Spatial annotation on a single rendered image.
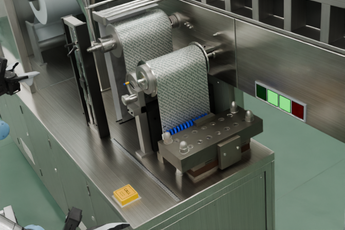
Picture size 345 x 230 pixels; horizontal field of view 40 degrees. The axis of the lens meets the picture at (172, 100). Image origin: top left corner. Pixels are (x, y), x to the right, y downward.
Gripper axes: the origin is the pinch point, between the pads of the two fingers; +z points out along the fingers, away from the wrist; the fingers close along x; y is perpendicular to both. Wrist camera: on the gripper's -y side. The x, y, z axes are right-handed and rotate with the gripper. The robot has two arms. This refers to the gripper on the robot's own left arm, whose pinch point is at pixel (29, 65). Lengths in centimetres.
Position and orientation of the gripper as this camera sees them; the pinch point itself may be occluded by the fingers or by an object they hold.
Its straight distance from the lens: 218.7
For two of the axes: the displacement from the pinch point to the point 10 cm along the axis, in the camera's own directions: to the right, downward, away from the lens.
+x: 7.9, 3.4, -5.1
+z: 6.1, -4.4, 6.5
